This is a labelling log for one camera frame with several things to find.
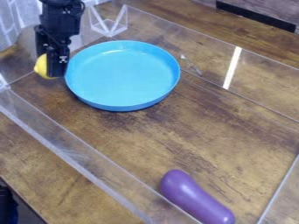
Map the purple toy eggplant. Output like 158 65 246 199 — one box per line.
161 170 237 224

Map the dark object bottom left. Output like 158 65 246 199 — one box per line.
0 185 19 224

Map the white grid curtain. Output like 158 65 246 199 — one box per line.
0 0 99 52

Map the yellow lemon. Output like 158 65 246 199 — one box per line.
34 54 53 80

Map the clear acrylic enclosure wall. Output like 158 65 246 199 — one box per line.
0 0 299 224

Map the blue round tray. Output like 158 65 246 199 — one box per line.
65 40 182 112

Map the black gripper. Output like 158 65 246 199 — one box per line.
34 0 86 78

